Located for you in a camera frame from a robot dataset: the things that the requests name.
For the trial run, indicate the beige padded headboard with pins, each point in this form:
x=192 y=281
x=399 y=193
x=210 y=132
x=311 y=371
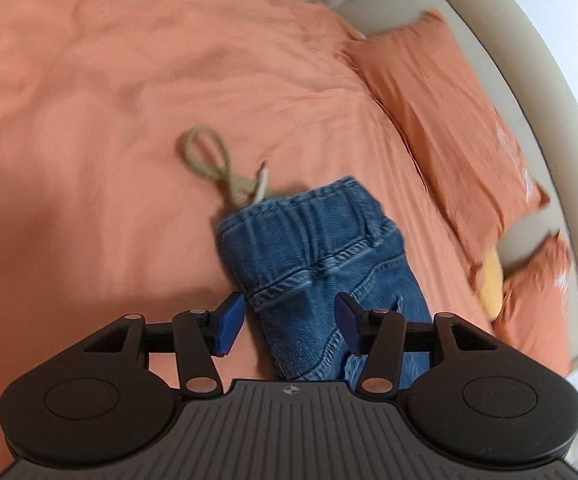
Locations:
x=544 y=85

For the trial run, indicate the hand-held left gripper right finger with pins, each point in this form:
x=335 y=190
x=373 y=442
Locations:
x=350 y=322

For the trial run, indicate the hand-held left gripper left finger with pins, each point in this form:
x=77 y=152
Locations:
x=229 y=324

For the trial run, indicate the orange embroidered pillow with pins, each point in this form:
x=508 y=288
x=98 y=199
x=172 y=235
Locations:
x=444 y=125
x=539 y=310

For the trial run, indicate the blue denim pants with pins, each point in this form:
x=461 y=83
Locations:
x=319 y=240

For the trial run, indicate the yellow cushion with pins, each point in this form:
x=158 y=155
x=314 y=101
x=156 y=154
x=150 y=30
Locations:
x=493 y=285

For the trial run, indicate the bed with orange sheet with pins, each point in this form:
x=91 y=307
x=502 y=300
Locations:
x=119 y=110

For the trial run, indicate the khaki fabric belt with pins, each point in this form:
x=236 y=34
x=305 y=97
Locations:
x=209 y=160

